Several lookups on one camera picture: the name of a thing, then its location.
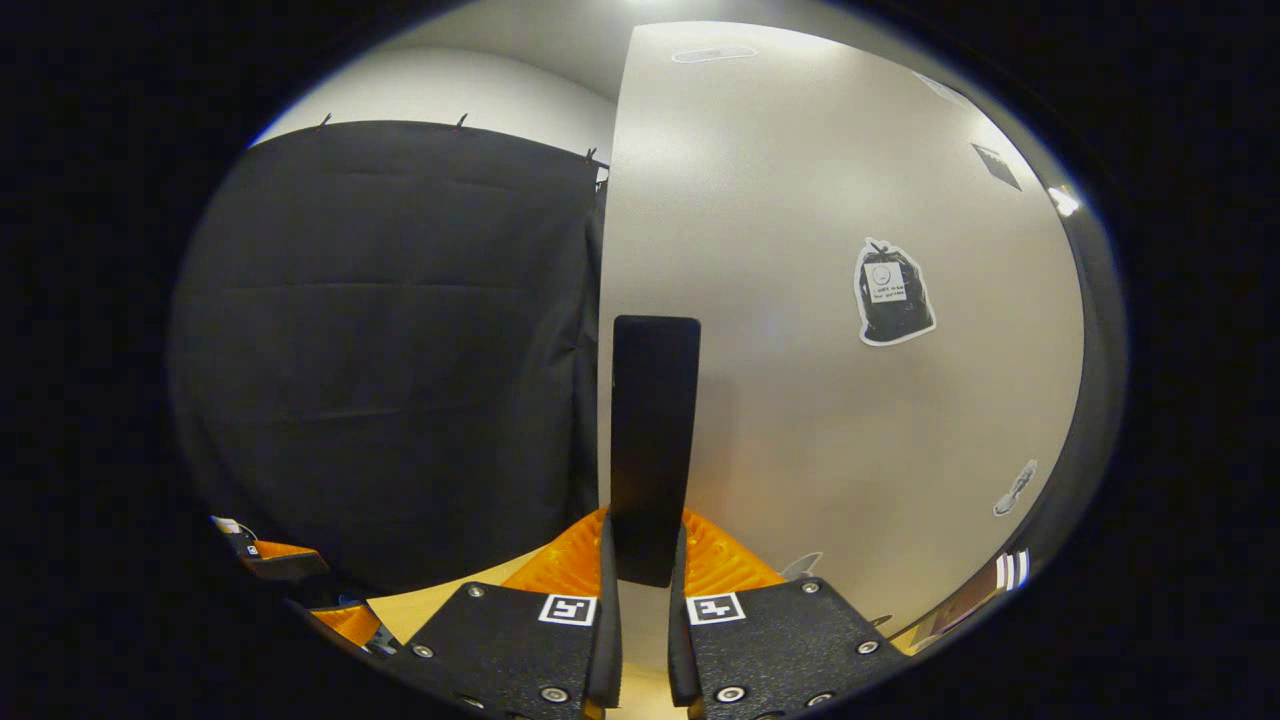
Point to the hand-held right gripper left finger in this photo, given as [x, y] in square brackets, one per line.
[605, 640]

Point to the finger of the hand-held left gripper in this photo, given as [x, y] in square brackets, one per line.
[285, 565]
[320, 592]

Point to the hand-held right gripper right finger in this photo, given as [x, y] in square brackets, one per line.
[682, 650]

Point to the black backdrop cloth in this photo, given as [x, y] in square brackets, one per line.
[400, 350]

